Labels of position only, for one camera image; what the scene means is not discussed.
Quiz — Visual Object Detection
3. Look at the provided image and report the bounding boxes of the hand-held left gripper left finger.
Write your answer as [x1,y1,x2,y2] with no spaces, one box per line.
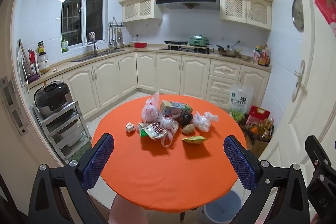
[28,133,115,224]

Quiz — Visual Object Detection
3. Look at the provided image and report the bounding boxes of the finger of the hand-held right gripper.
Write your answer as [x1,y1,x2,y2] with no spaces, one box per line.
[304,135,329,170]

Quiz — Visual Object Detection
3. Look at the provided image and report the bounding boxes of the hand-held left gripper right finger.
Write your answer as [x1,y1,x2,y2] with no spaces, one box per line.
[223,135,310,224]

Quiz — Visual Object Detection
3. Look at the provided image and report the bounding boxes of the yellow green wrapper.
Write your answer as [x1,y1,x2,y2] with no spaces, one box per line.
[182,135,208,144]

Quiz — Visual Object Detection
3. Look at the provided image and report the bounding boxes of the blue trash bin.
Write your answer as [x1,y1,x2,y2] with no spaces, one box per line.
[203,190,243,224]

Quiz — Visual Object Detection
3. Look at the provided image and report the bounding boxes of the white knotted plastic bag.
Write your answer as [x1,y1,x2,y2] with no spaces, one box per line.
[193,112,219,132]

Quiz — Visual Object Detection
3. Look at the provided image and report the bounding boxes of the red white snack wrapper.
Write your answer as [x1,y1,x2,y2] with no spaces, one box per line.
[138,122,168,140]

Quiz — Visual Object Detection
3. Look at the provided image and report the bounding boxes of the dark avocado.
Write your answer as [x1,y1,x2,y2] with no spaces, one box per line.
[179,114,194,125]

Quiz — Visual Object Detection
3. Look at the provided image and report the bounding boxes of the pink white plastic bag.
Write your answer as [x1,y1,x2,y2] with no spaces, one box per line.
[142,91,164,125]

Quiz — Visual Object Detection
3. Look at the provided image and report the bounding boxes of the clear plastic bag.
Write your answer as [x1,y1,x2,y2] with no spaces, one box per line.
[160,116,180,147]

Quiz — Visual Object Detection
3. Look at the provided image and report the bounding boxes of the green drink carton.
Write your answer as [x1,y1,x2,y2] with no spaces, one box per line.
[160,100,193,117]

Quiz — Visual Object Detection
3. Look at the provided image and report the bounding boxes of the cardboard box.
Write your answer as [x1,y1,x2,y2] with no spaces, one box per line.
[243,119,275,159]

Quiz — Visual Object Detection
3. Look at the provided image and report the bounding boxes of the white door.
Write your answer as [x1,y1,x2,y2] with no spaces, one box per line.
[259,0,336,214]

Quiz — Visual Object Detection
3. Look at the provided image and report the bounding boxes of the golden oil bottles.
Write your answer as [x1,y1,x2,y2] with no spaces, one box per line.
[252,118,275,139]

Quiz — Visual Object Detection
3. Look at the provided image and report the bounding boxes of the metal shelf rack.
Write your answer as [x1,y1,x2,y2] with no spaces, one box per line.
[31,101,92,165]

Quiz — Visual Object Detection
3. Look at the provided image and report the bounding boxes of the red gift box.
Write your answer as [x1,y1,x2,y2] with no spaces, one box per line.
[247,105,271,119]

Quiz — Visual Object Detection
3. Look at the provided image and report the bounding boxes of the person's pink pants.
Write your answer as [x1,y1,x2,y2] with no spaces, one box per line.
[109,194,147,224]

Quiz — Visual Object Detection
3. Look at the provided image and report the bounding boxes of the clear green rice bag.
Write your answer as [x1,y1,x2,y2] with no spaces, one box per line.
[230,85,254,121]

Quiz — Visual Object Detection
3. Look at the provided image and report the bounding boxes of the round orange table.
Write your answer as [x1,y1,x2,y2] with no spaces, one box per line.
[92,94,248,211]

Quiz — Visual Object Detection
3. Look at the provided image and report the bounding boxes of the black rice cooker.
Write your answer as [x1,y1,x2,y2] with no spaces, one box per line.
[34,81,75,119]

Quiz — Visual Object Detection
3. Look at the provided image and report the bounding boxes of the steel sink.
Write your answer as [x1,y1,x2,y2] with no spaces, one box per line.
[71,49,125,62]

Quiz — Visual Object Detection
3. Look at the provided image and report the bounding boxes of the metal strike plate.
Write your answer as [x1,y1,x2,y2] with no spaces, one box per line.
[0,76,27,135]

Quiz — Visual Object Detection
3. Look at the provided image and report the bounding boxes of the cluster of condiment bottles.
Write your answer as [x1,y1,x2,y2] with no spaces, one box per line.
[253,45,271,67]

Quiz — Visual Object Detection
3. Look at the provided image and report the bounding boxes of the purple utensil holder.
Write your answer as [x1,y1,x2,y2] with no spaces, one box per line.
[28,49,41,84]

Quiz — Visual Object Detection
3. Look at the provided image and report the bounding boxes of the metal faucet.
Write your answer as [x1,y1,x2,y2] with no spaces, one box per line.
[88,40,100,56]

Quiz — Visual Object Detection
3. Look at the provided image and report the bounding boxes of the metal wok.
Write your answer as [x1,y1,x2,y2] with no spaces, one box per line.
[217,45,243,58]

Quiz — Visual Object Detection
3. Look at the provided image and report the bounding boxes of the white jar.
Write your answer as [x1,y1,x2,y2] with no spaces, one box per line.
[38,53,50,73]

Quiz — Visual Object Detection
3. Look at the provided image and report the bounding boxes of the cream lower cabinets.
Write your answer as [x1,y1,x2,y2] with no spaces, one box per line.
[28,51,271,119]

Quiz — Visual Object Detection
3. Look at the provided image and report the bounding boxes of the cutting board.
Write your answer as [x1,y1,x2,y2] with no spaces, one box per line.
[16,39,29,83]

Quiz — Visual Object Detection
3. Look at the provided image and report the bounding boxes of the black gas stove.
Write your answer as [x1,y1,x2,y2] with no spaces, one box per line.
[159,45,214,54]

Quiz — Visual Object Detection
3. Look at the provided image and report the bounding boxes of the green electric pot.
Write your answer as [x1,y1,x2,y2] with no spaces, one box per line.
[188,34,210,46]

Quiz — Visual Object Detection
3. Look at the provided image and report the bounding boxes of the round pot lid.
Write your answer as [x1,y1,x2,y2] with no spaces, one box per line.
[291,0,304,32]

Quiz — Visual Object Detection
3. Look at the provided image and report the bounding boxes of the hanging utensil rack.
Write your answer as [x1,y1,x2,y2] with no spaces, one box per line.
[108,17,129,47]

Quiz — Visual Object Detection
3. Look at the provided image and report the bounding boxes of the red door decoration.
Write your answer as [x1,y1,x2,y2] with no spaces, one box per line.
[314,0,336,35]

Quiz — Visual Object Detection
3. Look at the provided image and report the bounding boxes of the kitchen window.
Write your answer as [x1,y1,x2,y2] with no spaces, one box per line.
[61,0,106,46]

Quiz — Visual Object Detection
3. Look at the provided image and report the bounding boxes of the range hood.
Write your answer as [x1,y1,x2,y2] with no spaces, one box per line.
[156,0,219,10]

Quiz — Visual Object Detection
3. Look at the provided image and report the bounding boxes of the metal door handle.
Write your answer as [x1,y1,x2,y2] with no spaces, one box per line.
[292,60,308,102]

